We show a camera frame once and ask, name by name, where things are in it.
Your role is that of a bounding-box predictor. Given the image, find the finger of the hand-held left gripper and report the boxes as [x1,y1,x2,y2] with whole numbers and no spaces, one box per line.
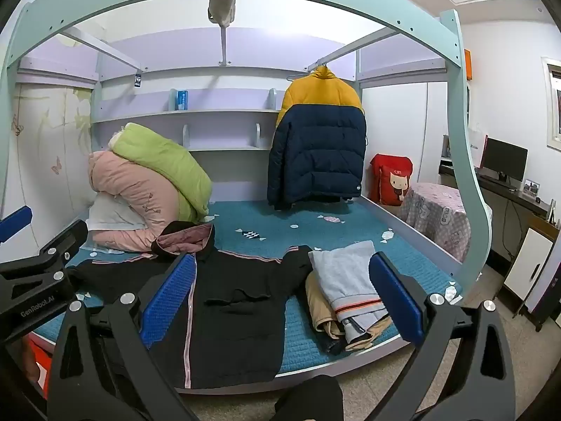
[0,205,34,243]
[0,219,89,305]

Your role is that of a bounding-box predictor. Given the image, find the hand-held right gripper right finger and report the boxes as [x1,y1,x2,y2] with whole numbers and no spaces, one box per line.
[368,252,518,421]

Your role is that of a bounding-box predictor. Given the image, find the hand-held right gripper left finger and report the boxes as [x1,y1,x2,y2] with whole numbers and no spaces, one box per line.
[46,252,200,421]

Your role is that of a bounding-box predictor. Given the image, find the black hooded jacket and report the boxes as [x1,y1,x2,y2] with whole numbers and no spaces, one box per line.
[66,221,314,391]

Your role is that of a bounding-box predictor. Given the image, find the red-orange box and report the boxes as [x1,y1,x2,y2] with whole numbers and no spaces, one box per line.
[25,332,56,387]

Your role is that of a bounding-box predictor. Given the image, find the folded light blue sweater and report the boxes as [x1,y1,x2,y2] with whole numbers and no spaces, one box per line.
[309,240,388,343]

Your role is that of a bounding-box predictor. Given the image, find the white pillow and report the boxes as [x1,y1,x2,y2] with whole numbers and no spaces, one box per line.
[86,193,150,240]

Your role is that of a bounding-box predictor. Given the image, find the folded beige pants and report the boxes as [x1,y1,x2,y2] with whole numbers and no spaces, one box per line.
[304,272,394,352]

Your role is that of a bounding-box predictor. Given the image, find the white butterfly wardrobe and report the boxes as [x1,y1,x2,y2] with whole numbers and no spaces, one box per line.
[0,81,96,218]

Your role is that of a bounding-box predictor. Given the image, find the table with pink cloth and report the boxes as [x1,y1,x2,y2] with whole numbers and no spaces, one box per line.
[397,183,472,264]

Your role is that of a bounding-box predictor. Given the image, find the pink quilt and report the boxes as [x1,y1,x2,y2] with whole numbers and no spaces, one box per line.
[88,150,194,256]

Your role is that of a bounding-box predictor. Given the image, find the red cartoon bag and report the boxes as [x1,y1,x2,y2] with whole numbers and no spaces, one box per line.
[369,153,413,207]

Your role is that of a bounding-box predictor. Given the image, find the person's dark trouser leg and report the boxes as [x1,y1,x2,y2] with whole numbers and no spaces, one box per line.
[274,375,345,421]

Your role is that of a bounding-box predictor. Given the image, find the white cabinet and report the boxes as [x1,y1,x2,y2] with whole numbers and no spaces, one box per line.
[502,217,561,319]

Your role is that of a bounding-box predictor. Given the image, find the green quilt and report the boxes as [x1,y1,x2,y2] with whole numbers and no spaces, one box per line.
[109,123,213,223]

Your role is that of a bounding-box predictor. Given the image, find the dark desk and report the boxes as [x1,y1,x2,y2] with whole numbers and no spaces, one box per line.
[439,160,561,231]

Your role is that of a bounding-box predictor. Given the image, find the yellow and navy puffer jacket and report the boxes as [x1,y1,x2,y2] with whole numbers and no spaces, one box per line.
[267,67,368,210]

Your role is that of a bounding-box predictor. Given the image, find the white paper bag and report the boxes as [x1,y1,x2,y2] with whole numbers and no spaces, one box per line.
[467,125,488,168]

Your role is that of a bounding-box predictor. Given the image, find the black computer monitor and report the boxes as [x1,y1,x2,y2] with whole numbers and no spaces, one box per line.
[480,137,529,182]

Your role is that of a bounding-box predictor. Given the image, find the plain white wardrobe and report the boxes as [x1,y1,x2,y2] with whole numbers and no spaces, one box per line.
[361,81,448,205]

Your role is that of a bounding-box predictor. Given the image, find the lilac bed shelf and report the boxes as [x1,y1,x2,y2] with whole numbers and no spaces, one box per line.
[90,88,286,154]

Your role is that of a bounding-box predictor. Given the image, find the window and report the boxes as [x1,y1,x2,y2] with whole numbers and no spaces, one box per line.
[541,57,561,151]

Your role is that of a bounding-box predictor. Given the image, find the grey hanging cloth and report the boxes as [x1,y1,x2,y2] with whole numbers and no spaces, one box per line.
[207,0,238,28]

